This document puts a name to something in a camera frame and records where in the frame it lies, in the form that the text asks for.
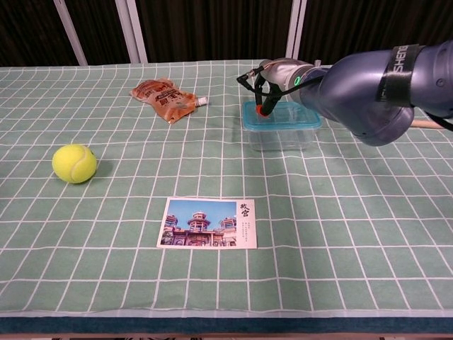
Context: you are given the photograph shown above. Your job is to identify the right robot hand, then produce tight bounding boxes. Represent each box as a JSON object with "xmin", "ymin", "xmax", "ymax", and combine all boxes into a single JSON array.
[{"xmin": 253, "ymin": 58, "xmax": 302, "ymax": 118}]

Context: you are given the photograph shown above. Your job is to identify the blue translucent plastic lid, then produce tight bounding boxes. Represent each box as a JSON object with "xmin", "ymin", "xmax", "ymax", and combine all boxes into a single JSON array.
[{"xmin": 242, "ymin": 100, "xmax": 323, "ymax": 132}]

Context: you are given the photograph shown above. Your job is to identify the clear plastic container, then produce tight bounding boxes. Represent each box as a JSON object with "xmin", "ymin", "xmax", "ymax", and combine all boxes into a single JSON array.
[{"xmin": 243, "ymin": 125, "xmax": 318, "ymax": 152}]

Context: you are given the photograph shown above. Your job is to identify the orange sauce pouch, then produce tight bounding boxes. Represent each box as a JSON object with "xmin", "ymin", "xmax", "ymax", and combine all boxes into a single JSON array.
[{"xmin": 129, "ymin": 77, "xmax": 209, "ymax": 125}]

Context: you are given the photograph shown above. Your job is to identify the wooden stick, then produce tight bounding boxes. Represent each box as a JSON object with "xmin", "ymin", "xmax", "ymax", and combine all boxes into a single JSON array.
[{"xmin": 410, "ymin": 118, "xmax": 440, "ymax": 130}]

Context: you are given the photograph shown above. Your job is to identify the palace photo postcard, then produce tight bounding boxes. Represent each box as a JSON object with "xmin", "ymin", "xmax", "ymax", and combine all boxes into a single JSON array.
[{"xmin": 156, "ymin": 197, "xmax": 259, "ymax": 250}]

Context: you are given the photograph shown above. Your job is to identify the yellow tennis ball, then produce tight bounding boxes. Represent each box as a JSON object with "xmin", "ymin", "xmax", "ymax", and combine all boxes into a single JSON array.
[{"xmin": 52, "ymin": 144, "xmax": 98, "ymax": 184}]

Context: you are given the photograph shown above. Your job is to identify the dark blue table underlay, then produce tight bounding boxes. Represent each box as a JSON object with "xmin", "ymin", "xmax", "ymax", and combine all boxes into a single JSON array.
[{"xmin": 0, "ymin": 316, "xmax": 453, "ymax": 335}]

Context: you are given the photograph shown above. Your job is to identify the green checked tablecloth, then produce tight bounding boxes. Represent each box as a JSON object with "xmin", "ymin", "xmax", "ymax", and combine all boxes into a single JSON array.
[{"xmin": 0, "ymin": 58, "xmax": 453, "ymax": 318}]

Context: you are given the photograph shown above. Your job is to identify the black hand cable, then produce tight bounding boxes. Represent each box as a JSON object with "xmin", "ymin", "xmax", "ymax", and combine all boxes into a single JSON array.
[{"xmin": 236, "ymin": 59, "xmax": 453, "ymax": 132}]

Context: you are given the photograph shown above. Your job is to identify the white aluminium frame post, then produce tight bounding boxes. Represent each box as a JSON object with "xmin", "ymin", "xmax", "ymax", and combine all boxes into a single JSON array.
[
  {"xmin": 285, "ymin": 0, "xmax": 308, "ymax": 62},
  {"xmin": 116, "ymin": 0, "xmax": 149, "ymax": 64},
  {"xmin": 52, "ymin": 0, "xmax": 88, "ymax": 67}
]

